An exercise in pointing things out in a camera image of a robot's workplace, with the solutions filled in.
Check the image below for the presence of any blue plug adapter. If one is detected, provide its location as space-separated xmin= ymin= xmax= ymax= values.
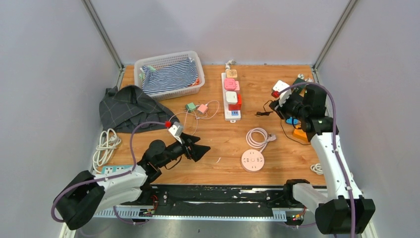
xmin=286 ymin=117 xmax=300 ymax=125

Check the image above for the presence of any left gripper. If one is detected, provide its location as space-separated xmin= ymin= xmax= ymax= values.
xmin=157 ymin=132 xmax=210 ymax=168

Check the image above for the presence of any coiled white socket cable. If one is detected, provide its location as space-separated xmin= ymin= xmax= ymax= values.
xmin=246 ymin=127 xmax=277 ymax=153

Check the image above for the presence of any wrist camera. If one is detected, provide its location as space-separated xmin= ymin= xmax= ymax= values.
xmin=168 ymin=121 xmax=184 ymax=138
xmin=271 ymin=80 xmax=292 ymax=106

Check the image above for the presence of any round pink socket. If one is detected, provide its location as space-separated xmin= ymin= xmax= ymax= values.
xmin=240 ymin=149 xmax=265 ymax=173

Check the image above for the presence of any white long power strip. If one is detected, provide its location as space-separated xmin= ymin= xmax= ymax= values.
xmin=221 ymin=72 xmax=241 ymax=123

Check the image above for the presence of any beige plug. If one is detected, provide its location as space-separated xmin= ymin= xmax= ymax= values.
xmin=225 ymin=69 xmax=238 ymax=79

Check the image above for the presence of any teal power strip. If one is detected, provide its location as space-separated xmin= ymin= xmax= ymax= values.
xmin=101 ymin=165 xmax=133 ymax=175

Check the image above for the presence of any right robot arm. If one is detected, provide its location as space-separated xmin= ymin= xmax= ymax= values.
xmin=269 ymin=80 xmax=375 ymax=238

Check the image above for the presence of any striped cloth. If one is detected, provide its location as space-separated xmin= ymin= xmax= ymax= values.
xmin=139 ymin=58 xmax=199 ymax=94

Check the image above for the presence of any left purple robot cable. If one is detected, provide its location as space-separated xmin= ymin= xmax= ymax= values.
xmin=51 ymin=120 xmax=173 ymax=226

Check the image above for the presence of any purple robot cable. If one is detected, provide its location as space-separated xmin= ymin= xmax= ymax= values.
xmin=51 ymin=120 xmax=173 ymax=226
xmin=272 ymin=82 xmax=357 ymax=238

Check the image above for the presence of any red plug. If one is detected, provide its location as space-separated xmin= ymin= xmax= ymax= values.
xmin=228 ymin=94 xmax=242 ymax=111

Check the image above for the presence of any pink plug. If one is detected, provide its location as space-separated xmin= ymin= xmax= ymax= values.
xmin=223 ymin=78 xmax=240 ymax=92

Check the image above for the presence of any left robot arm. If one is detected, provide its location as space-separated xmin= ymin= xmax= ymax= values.
xmin=51 ymin=133 xmax=211 ymax=230

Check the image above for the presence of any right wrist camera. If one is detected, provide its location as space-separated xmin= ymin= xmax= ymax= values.
xmin=271 ymin=80 xmax=292 ymax=106

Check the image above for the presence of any white plastic basket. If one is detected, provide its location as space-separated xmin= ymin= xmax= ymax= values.
xmin=134 ymin=51 xmax=205 ymax=101

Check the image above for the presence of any orange power strip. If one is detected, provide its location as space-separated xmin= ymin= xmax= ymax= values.
xmin=292 ymin=129 xmax=309 ymax=142

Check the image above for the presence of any dark grey plaid cloth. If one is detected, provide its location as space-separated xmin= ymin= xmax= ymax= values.
xmin=99 ymin=85 xmax=179 ymax=133

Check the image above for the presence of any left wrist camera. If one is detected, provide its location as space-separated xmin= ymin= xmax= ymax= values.
xmin=168 ymin=121 xmax=184 ymax=138

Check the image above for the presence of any white coiled cable left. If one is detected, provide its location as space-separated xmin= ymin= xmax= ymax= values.
xmin=92 ymin=128 xmax=122 ymax=174

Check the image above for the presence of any green small charger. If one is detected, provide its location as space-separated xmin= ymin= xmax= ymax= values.
xmin=185 ymin=103 xmax=197 ymax=113

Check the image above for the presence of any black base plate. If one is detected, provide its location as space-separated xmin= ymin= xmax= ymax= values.
xmin=124 ymin=184 xmax=309 ymax=220

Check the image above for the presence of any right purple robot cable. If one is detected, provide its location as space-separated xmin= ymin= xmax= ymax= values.
xmin=272 ymin=82 xmax=357 ymax=238

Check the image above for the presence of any white plug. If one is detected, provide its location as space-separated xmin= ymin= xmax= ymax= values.
xmin=225 ymin=91 xmax=238 ymax=105

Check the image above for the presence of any dark green adapter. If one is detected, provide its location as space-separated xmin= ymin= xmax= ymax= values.
xmin=293 ymin=77 xmax=306 ymax=90

